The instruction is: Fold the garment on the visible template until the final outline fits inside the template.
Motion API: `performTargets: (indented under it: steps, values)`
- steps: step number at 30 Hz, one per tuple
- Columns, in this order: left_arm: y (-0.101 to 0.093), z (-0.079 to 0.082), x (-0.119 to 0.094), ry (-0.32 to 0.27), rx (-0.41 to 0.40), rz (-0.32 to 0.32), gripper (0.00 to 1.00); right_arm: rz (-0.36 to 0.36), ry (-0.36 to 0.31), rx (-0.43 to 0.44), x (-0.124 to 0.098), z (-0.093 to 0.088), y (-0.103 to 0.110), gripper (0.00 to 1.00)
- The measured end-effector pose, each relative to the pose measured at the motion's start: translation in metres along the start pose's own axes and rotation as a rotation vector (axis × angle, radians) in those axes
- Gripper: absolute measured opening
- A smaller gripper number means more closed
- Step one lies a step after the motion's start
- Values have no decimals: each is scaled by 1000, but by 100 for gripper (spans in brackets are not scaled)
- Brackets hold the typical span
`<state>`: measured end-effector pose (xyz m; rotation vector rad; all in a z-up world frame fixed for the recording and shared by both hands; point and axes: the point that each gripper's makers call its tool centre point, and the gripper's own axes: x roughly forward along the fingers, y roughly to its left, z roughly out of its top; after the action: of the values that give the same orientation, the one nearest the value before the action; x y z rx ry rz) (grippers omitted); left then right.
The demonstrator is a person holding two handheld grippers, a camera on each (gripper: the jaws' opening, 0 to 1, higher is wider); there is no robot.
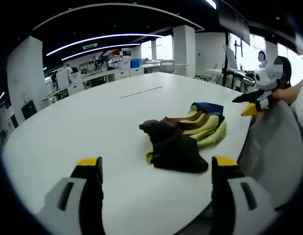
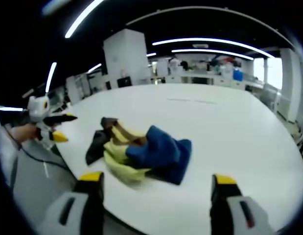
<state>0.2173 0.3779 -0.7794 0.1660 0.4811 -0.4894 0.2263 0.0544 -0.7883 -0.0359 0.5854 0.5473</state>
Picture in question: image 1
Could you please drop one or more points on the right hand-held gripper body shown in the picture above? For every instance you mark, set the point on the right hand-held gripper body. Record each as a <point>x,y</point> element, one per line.
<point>267,78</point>

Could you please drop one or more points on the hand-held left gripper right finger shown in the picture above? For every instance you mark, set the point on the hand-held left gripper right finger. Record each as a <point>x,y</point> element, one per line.
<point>239,195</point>

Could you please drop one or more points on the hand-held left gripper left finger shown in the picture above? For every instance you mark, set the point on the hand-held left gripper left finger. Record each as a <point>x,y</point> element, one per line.
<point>68,195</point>

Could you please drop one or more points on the person's head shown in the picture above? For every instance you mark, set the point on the person's head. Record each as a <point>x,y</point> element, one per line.
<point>287,71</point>

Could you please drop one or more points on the white background desk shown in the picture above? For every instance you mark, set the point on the white background desk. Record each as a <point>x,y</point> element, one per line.
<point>216,73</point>

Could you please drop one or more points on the person's white shirt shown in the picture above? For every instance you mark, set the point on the person's white shirt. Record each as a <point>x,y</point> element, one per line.
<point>301,102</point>

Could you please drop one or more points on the white tilted monitor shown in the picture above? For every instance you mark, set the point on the white tilted monitor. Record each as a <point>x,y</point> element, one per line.
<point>230,57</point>

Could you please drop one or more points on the black hanging screen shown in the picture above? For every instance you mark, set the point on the black hanging screen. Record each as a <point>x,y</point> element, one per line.
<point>233,17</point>

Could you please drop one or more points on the blue storage box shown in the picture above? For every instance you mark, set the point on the blue storage box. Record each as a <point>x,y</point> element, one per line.
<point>135,63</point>

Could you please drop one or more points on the white cabinet counter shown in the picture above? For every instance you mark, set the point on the white cabinet counter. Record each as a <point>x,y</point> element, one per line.
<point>102,76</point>

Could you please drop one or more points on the short ceiling light strip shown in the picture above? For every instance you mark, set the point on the short ceiling light strip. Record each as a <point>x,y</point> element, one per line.
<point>102,49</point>

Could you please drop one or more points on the long ceiling light strip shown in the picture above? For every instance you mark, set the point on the long ceiling light strip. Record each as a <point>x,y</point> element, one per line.
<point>104,39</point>

